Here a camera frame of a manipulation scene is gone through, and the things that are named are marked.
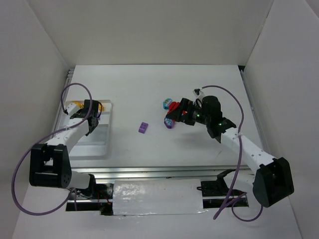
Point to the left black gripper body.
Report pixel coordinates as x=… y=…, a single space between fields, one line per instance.
x=92 y=122

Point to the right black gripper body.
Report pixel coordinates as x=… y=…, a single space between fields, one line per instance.
x=185 y=111

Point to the small yellow lego brick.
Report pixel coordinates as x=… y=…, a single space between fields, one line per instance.
x=78 y=104

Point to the purple paw print lego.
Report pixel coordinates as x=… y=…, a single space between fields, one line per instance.
x=169 y=123

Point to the purple lego brick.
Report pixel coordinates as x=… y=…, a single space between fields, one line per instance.
x=143 y=127

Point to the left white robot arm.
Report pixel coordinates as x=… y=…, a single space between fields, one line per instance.
x=49 y=161

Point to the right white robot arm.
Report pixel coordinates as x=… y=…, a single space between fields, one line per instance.
x=273 y=179

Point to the red lego brick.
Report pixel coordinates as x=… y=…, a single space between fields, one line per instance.
x=173 y=106

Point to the teal printed round lego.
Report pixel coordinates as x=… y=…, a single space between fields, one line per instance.
x=166 y=103

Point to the white compartment sorting tray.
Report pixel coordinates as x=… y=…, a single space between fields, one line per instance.
x=80 y=146

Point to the white foil cover panel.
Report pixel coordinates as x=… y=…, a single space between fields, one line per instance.
x=157 y=197

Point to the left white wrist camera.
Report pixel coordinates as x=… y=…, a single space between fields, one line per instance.
x=71 y=109

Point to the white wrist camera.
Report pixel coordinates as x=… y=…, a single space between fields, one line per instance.
x=71 y=109
x=199 y=95

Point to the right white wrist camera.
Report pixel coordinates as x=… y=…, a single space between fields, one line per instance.
x=199 y=95

